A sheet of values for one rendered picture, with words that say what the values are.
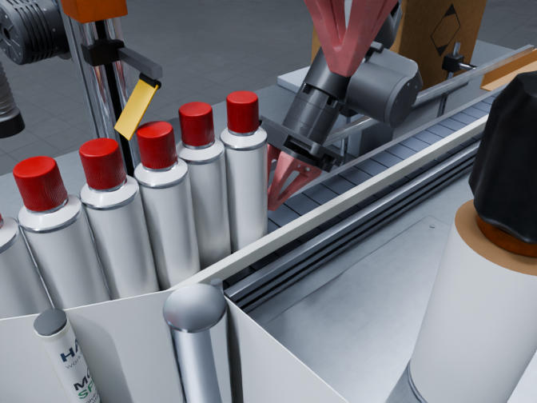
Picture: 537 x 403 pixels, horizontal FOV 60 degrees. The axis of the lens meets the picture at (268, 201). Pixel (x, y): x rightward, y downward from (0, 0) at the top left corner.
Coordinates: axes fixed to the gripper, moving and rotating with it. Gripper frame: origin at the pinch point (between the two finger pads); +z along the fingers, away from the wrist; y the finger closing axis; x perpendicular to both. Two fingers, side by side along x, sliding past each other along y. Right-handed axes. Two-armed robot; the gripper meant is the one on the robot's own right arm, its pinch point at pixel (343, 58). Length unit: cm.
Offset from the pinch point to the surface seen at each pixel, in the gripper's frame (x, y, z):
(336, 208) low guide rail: 14.3, 19.0, 28.0
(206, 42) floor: 314, 206, 113
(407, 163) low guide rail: 13.8, 34.4, 27.2
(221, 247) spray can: 17.3, 2.4, 26.8
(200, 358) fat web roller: -1.0, -12.2, 14.9
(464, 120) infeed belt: 18, 60, 31
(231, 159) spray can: 17.9, 5.0, 16.4
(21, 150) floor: 236, 27, 115
